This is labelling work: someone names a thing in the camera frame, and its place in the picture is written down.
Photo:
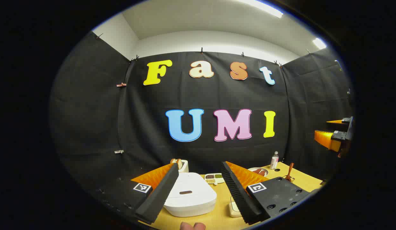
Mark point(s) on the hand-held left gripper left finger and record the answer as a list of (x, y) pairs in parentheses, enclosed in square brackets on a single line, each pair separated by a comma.
[(159, 195)]

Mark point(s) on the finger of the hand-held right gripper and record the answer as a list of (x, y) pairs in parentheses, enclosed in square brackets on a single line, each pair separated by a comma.
[(340, 121), (325, 139)]

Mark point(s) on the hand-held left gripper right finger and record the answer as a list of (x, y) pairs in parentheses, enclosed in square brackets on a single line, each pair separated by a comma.
[(237, 191)]

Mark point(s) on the white rice cooker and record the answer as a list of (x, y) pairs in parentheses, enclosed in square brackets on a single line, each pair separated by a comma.
[(191, 201)]

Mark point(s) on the brown wooden spoon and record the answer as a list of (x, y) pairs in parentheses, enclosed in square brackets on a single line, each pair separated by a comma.
[(290, 169)]

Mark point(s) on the white divided grain tray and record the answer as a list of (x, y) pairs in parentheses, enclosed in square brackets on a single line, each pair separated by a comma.
[(214, 179)]

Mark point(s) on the white round plate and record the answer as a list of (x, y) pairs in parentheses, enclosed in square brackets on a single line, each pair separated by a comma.
[(264, 170)]

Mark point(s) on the white toaster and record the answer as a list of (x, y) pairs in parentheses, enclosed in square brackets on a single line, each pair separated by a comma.
[(185, 166)]

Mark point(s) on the small clear bottle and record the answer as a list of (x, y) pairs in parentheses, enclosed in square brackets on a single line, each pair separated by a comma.
[(274, 161)]

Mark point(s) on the ceiling light strip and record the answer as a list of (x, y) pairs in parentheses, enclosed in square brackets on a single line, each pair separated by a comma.
[(319, 43)]

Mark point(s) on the black backdrop cloth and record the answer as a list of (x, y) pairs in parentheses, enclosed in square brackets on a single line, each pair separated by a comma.
[(217, 95)]

